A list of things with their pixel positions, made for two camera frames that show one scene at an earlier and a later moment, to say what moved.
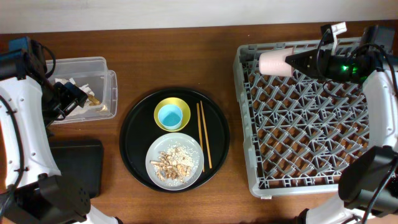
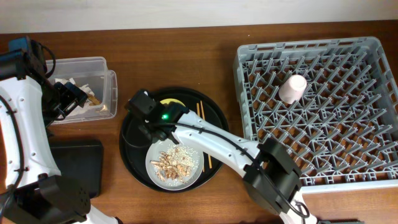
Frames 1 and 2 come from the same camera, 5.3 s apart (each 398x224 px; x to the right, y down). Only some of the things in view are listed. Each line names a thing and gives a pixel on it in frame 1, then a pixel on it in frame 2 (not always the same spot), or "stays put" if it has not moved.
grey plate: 175,161 stays put
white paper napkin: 85,87 stays put
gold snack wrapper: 93,101 stays put
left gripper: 74,98 stays put
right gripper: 319,61 to 145,124
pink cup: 273,63 to 293,89
